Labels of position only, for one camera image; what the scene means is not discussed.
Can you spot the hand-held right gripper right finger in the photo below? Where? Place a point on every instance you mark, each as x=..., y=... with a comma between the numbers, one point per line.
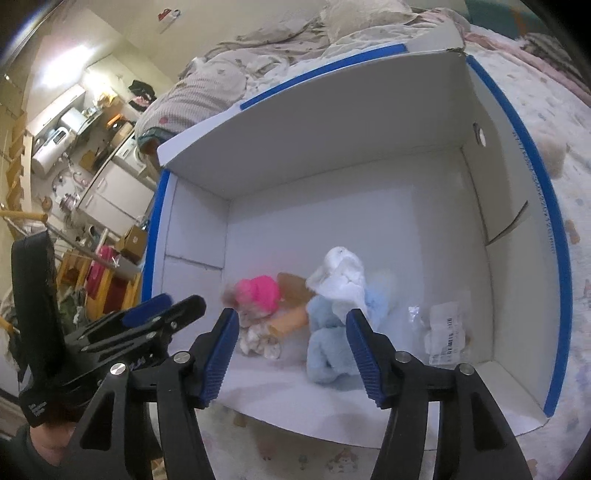
x=362, y=360

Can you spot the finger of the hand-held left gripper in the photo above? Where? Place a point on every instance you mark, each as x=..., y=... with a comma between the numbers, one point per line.
x=184, y=311
x=147, y=308

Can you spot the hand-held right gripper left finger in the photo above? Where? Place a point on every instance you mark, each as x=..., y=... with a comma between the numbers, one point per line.
x=221, y=355

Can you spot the light blue plush toy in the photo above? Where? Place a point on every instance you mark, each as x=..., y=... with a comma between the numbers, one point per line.
x=328, y=341

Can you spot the cream plush toy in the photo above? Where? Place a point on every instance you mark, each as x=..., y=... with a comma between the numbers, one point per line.
x=258, y=339

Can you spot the pink plush toy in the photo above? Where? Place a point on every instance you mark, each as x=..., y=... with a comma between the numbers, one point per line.
x=258, y=293

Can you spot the tan plush toy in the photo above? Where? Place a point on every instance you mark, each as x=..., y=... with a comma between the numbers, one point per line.
x=288, y=321

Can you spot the white plush toy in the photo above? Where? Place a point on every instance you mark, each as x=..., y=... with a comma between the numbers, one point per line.
x=339, y=277

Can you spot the white cardboard box blue tape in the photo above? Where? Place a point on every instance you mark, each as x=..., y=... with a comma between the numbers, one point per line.
x=369, y=194

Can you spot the yellow wooden rack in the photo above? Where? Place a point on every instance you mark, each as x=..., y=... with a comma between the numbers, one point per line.
x=106, y=295

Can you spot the pink bag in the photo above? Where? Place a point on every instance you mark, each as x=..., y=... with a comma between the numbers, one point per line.
x=99, y=272

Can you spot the small cardboard box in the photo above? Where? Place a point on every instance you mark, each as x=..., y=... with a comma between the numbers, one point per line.
x=131, y=242

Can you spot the clear plastic bag white label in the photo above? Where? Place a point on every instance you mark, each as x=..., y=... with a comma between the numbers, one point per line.
x=443, y=330

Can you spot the white cabinet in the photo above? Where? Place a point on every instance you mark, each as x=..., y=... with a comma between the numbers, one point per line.
x=111, y=194

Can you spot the white kitchen appliance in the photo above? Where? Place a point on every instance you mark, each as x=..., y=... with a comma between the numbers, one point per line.
x=51, y=147

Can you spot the black clothing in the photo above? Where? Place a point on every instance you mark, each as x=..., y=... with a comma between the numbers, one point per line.
x=141, y=92

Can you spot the checkered quilt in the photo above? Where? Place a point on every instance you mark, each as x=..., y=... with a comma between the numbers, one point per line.
x=194, y=92

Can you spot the floral duvet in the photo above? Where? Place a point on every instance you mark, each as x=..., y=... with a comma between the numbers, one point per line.
x=286, y=41

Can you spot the beige pillow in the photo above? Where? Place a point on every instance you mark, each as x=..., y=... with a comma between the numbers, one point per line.
x=364, y=14

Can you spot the striped cloth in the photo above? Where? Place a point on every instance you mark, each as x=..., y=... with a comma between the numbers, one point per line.
x=554, y=55

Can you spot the green cushion orange stripe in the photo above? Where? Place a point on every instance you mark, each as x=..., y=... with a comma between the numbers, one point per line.
x=498, y=14

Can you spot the wall sticker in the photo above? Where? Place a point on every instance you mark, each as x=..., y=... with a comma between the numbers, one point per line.
x=168, y=14

